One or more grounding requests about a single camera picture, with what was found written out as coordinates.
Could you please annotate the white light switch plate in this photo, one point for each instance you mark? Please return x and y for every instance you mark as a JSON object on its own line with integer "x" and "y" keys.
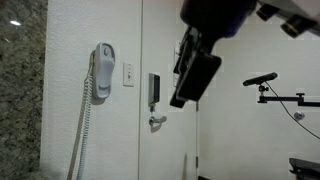
{"x": 128, "y": 74}

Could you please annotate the silver key cylinder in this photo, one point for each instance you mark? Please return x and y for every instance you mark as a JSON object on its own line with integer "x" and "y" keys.
{"x": 152, "y": 108}

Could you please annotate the white door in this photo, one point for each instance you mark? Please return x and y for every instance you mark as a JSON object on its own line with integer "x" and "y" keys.
{"x": 160, "y": 143}

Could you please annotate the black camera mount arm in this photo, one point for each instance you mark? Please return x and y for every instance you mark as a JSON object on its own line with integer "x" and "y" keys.
{"x": 286, "y": 99}

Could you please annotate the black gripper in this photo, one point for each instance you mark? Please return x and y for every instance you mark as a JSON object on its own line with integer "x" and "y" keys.
{"x": 216, "y": 15}

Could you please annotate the black electronic door lock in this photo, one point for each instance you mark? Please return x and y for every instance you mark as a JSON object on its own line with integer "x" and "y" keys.
{"x": 153, "y": 88}

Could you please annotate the black chair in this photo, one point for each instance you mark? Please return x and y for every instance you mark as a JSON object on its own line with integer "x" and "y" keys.
{"x": 305, "y": 166}

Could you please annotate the grey door hinge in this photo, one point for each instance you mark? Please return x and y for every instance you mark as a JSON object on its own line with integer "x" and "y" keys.
{"x": 197, "y": 161}
{"x": 197, "y": 107}

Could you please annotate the black bar camera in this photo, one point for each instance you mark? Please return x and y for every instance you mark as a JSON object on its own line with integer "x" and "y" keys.
{"x": 260, "y": 79}

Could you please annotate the silver round wall doorstop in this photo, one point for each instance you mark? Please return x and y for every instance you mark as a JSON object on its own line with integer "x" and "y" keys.
{"x": 299, "y": 115}

